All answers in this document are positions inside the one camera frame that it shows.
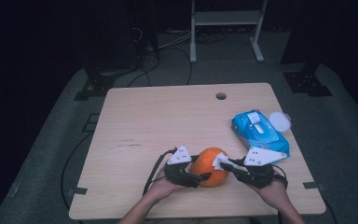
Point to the orange plush toy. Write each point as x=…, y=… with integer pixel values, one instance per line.
x=206, y=165

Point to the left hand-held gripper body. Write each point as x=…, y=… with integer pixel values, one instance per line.
x=180, y=156

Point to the blue wet wipes pack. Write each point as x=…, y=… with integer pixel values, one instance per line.
x=245, y=130

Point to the white metal stand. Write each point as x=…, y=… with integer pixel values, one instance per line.
x=227, y=18

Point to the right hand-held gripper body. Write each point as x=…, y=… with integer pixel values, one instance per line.
x=261, y=156

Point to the black stand base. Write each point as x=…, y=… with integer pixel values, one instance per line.
x=306, y=82
x=98, y=84

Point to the white wet wipe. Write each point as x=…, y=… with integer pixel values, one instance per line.
x=220, y=160

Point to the grey tape piece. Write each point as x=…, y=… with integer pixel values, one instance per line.
x=77, y=190
x=313, y=185

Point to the person's right hand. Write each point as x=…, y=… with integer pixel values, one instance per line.
x=275, y=196

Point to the person's left hand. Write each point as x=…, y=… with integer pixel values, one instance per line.
x=161, y=188

